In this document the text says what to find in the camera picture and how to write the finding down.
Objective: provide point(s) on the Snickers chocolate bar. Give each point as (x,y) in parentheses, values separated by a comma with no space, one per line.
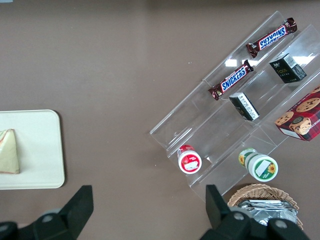
(231,80)
(272,37)

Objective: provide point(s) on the red cookie box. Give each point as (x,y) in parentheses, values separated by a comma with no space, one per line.
(302,117)

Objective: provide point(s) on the clear acrylic stepped display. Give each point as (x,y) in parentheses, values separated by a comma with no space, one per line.
(215,130)

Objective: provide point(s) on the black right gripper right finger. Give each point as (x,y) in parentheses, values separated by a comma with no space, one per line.
(232,225)

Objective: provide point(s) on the silver foil packets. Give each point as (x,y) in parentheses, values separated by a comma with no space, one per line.
(270,210)

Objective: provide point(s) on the red lid yogurt cup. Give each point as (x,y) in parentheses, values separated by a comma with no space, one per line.
(190,161)

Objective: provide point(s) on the triangle sandwich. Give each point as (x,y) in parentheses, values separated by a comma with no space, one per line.
(8,152)

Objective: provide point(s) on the beige rectangular tray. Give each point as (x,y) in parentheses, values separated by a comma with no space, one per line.
(40,150)

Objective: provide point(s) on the small black carton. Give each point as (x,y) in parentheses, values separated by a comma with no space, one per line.
(245,106)
(287,68)

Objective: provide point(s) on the green lid yogurt cup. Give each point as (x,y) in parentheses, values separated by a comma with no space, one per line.
(261,166)

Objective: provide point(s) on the oval tan wicker basket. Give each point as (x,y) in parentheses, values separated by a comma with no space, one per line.
(262,191)

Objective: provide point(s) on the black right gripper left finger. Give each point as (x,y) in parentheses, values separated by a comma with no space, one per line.
(62,220)

